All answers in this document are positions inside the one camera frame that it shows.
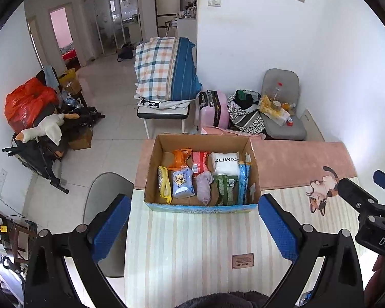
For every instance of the red plastic bag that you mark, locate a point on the red plastic bag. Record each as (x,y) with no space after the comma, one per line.
(26,102)

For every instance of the pink suitcase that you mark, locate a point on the pink suitcase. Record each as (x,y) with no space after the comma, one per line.
(212,110)

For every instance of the yellow grey scrubbing mitt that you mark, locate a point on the yellow grey scrubbing mitt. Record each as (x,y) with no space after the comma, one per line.
(164,185)

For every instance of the patterned tote bag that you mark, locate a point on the patterned tote bag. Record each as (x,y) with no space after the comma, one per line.
(244,113)

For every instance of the white NMRX soft pack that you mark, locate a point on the white NMRX soft pack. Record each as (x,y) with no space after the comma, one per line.
(225,163)

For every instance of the plaid folded quilt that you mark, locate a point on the plaid folded quilt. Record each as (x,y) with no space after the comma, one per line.
(165,70)

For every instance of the blue tissue pack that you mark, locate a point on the blue tissue pack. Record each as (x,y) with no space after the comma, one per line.
(182,185)

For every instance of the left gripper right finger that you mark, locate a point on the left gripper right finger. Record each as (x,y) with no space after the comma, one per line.
(339,283)

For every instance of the blue stick sachets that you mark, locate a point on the blue stick sachets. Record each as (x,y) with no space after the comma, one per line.
(244,170)

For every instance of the small brown cardboard box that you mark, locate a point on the small brown cardboard box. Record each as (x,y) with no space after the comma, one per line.
(82,139)

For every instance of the wall switch plate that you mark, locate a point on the wall switch plate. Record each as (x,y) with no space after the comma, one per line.
(214,3)

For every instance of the clear plastic bottle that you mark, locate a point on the clear plastic bottle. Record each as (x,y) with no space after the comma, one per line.
(277,91)

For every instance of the open cardboard box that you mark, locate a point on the open cardboard box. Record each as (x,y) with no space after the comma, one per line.
(160,154)

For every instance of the grey floor chair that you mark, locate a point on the grey floor chair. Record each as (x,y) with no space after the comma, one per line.
(279,100)

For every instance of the cat pattern table mat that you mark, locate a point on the cat pattern table mat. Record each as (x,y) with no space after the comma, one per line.
(173,257)

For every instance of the lilac cloth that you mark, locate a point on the lilac cloth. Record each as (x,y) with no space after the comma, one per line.
(203,182)

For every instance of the red snack bag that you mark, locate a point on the red snack bag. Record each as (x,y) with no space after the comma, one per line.
(199,162)

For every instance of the green snack bag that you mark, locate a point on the green snack bag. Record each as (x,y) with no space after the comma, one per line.
(226,185)

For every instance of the white goose plush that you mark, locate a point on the white goose plush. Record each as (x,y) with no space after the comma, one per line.
(49,126)

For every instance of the orange snack bag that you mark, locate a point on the orange snack bag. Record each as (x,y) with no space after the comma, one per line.
(180,159)

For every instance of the grey round chair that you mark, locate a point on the grey round chair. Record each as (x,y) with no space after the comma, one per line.
(107,211)

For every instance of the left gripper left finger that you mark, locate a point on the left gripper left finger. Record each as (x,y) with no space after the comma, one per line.
(48,283)

